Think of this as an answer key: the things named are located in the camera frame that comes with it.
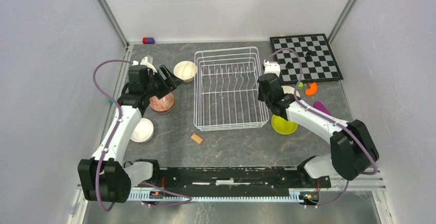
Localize plain white bowl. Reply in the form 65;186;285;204
130;118;154;143

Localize small wooden block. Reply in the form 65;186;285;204
191;134;203;144

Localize black chess piece lower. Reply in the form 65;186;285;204
285;62;293;69

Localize beige bowl with leaf motif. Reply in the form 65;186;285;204
173;61;198;83

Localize red and purple block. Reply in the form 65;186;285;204
142;37;155;44

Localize orange curved toy piece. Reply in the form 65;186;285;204
305;82;318;96

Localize purple plastic scoop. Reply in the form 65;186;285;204
313;101;331;115

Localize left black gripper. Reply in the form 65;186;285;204
144;65;184;100

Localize yellow-green bowl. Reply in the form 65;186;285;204
271;115;298;135

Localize white wire dish rack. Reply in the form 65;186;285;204
193;46;269;132

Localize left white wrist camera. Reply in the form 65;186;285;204
132;56;157;73

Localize blue patterned bowl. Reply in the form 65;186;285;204
149;93;175;114

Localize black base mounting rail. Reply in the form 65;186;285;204
147;166;331;197

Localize black and white chessboard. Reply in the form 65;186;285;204
269;33;343;85

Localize white bowl outside rack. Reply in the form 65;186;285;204
282;85;301;99

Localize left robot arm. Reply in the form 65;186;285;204
78;65;183;203

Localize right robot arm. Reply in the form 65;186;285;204
258;73;379;187

